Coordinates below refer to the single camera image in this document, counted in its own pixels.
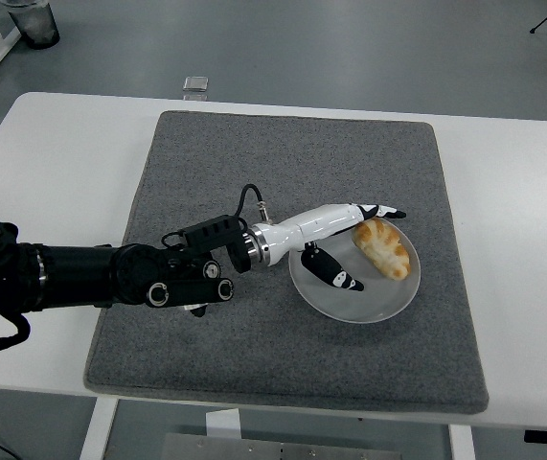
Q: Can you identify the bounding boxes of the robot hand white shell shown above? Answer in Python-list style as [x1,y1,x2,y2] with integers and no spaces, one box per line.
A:
[259,203,409,293]

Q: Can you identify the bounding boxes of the croissant bread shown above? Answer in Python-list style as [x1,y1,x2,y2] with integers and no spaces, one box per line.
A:
[353,218,412,280]

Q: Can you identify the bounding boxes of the grey round plate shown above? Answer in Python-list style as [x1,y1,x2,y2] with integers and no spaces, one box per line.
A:
[287,209,422,323]

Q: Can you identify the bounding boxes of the grey metal plate with screws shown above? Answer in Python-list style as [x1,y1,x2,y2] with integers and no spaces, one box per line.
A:
[160,432,365,460]

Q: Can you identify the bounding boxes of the grey felt mat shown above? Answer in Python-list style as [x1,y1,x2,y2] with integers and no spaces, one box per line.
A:
[83,109,490,416]

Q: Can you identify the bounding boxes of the white table leg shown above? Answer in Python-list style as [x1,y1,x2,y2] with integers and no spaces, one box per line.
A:
[448,424,476,460]
[79,397,120,460]

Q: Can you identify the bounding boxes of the dark trash bin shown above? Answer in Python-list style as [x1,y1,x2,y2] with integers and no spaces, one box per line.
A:
[4,0,61,51]

